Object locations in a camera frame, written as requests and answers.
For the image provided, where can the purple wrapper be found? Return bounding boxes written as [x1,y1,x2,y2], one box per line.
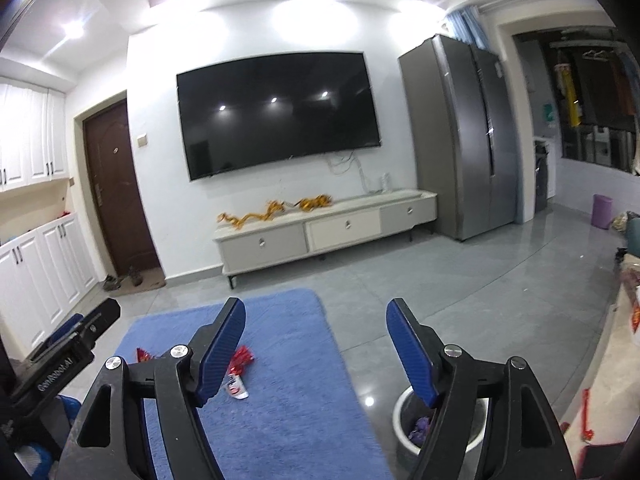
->
[409,415,436,443]

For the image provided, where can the large black wall television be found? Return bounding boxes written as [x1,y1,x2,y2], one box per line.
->
[176,51,383,182]

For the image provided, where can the grey white television cabinet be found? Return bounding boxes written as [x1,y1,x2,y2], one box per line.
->
[212,188,438,291]

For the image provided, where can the beige table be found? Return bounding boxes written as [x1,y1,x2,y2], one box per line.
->
[550,280,640,461]

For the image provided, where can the yellow hanging garment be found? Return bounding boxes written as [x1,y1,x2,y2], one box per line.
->
[565,67,583,128]

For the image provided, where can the dark brown entrance door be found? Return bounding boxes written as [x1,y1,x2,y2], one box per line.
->
[82,99,160,277]

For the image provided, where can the white floor cabinets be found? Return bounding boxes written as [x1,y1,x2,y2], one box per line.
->
[0,211,98,361]

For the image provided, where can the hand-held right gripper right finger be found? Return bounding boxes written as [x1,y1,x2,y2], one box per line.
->
[386,297,576,480]

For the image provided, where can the shiny red crinkled wrapper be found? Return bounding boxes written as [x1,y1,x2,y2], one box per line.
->
[230,345,256,376]

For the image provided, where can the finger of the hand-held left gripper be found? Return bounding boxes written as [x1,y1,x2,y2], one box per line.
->
[49,314,85,346]
[30,299,121,361]

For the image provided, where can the television cables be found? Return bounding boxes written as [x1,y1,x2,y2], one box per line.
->
[327,152,386,196]

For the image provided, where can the ceiling spotlight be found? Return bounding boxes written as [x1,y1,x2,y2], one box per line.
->
[60,17,90,42]

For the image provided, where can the grey double-door refrigerator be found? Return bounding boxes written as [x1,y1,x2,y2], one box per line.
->
[398,34,518,242]

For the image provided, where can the red string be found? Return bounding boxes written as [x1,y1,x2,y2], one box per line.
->
[580,390,597,442]

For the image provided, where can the dark balcony window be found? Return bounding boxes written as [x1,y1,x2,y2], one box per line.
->
[550,35,640,176]

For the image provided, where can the white red blue wrapper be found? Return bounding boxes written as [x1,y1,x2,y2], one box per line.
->
[225,372,250,401]

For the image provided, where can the blue curtain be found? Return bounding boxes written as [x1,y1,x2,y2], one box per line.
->
[445,7,488,51]

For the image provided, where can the pale yellow bag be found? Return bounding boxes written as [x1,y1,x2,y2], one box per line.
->
[612,211,640,233]

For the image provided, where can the blue fluffy mat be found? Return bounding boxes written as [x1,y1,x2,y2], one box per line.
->
[62,288,396,480]

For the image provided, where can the purple bin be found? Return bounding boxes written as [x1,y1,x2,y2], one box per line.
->
[592,194,615,230]

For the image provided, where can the person's left hand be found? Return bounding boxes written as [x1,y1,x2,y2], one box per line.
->
[20,394,82,480]

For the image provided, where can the white round trash bin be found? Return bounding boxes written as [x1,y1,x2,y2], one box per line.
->
[392,385,488,468]

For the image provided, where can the golden dragon ornament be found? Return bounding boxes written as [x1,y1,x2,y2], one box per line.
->
[217,201,296,230]

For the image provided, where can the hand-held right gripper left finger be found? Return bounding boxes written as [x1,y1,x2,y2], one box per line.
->
[55,297,248,480]

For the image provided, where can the white wall cabinets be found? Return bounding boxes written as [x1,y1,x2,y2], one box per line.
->
[0,76,70,192]

